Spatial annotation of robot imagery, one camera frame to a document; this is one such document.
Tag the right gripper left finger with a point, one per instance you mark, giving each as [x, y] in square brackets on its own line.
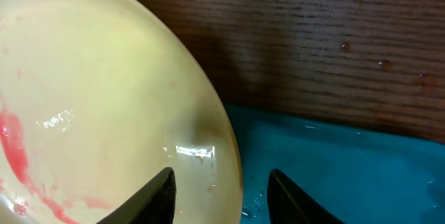
[154, 203]

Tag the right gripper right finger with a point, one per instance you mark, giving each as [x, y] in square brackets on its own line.
[289, 204]

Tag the yellow-green plate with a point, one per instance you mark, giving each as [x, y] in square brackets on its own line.
[97, 97]

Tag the blue plastic tray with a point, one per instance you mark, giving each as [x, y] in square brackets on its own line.
[359, 176]

